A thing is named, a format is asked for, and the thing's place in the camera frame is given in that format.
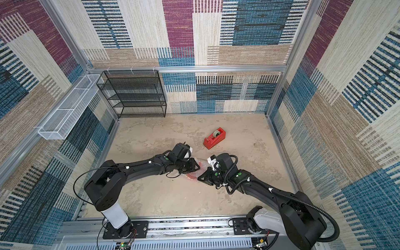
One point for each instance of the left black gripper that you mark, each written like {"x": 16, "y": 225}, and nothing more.
{"x": 194, "y": 165}

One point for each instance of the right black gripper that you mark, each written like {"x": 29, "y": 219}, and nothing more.
{"x": 211, "y": 176}

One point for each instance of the clear bubble wrap sheet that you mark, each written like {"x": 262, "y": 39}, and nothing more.
{"x": 200, "y": 167}

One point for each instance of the red tape dispenser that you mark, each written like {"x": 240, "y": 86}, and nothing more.
{"x": 216, "y": 137}

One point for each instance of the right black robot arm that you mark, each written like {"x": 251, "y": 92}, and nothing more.
{"x": 302, "y": 222}

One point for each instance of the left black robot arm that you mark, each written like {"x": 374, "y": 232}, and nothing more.
{"x": 105, "y": 185}

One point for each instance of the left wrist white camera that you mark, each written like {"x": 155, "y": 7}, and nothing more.
{"x": 181, "y": 151}

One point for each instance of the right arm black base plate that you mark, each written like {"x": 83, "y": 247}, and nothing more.
{"x": 241, "y": 227}

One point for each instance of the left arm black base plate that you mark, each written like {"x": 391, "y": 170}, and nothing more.
{"x": 130, "y": 230}

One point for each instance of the black wire mesh shelf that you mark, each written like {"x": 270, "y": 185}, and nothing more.
{"x": 133, "y": 93}

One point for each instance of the aluminium mounting rail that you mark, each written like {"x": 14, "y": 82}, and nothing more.
{"x": 167, "y": 233}

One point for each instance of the white wire mesh basket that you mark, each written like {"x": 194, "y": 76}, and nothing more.
{"x": 60, "y": 123}

